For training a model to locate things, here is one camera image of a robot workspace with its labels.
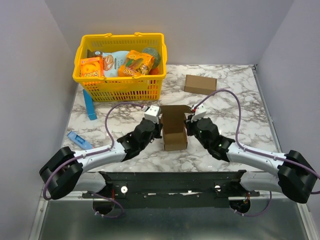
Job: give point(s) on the orange Daddy snack box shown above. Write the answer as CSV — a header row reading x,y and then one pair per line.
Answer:
x,y
91,67

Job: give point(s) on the small blue flat box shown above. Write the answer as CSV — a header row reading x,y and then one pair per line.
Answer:
x,y
79,141

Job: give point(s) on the orange candy bag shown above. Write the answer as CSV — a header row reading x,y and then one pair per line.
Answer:
x,y
136,64

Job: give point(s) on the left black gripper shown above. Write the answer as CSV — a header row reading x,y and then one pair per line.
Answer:
x,y
158,127

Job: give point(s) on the yellow plastic shopping basket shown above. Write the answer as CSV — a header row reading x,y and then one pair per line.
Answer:
x,y
131,88

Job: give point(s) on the green round melon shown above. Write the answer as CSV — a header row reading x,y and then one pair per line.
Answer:
x,y
154,53

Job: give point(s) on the light blue chips bag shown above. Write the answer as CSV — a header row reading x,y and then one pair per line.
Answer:
x,y
112,61

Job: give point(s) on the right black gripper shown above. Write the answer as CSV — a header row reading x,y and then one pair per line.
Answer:
x,y
189,125

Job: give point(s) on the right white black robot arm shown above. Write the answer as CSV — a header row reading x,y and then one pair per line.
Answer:
x,y
287,173

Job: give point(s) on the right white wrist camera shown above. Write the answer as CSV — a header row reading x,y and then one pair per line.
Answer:
x,y
198,112

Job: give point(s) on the brown cardboard box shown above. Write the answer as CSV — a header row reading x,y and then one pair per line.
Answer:
x,y
201,85
173,130

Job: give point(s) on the small orange fruit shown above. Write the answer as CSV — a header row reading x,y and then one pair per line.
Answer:
x,y
154,71

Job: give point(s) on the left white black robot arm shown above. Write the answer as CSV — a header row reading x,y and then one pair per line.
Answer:
x,y
62,173

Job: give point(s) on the tall blue box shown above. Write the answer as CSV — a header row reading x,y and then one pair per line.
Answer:
x,y
89,104

